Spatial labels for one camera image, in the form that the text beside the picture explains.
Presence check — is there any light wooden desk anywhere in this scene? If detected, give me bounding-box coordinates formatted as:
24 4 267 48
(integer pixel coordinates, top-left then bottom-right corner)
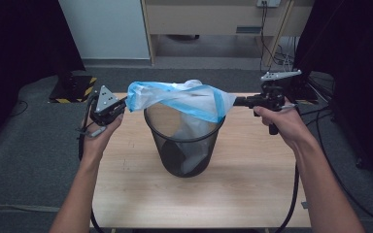
140 0 316 70

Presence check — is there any person's right hand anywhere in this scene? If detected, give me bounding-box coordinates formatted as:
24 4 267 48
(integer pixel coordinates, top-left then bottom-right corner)
254 105 319 153

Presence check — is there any black mesh trash can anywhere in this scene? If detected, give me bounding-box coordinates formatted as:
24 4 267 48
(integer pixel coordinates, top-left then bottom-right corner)
143 102 226 179

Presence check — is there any grey wall outlet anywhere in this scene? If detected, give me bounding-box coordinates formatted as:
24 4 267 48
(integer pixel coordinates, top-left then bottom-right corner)
255 0 283 9

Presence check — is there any person's left hand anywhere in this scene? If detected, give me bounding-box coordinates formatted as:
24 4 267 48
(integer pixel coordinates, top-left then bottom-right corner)
82 113 124 163

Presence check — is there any white cable bundle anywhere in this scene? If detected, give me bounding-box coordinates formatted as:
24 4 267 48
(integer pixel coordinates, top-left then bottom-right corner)
278 36 298 74

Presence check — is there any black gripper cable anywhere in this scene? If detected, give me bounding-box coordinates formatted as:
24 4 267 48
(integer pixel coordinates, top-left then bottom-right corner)
272 160 301 233
77 92 106 233

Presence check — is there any black curtain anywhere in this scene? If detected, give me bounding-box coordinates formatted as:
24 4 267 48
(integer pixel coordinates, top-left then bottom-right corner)
293 0 373 187
0 0 86 153

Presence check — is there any white panel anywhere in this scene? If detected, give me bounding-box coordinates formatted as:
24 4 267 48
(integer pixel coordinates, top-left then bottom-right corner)
57 0 152 61

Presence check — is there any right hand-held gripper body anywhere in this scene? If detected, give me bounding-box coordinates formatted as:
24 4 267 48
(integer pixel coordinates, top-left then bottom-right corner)
252 69 303 136

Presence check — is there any black power cable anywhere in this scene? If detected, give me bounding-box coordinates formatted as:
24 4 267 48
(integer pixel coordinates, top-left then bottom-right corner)
258 1 275 73

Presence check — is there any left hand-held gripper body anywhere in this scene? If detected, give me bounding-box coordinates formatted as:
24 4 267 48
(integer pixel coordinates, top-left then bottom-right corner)
88 84 127 127

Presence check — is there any thin black floor cable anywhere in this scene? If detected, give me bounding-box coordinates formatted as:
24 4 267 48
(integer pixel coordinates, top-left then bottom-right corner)
9 99 29 118

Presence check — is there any black yellow striped stand base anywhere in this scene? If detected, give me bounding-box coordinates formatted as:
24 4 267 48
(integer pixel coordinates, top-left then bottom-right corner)
48 72 98 105
289 71 335 106

